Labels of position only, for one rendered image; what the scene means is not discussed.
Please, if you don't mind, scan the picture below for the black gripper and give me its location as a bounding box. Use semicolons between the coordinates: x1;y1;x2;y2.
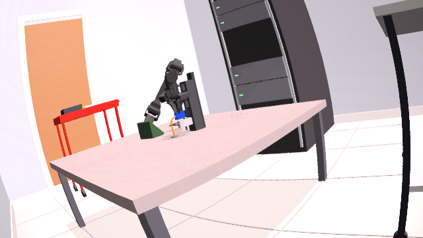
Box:
165;83;190;114

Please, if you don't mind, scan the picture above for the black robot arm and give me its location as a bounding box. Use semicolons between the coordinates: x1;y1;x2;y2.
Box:
144;58;184;123

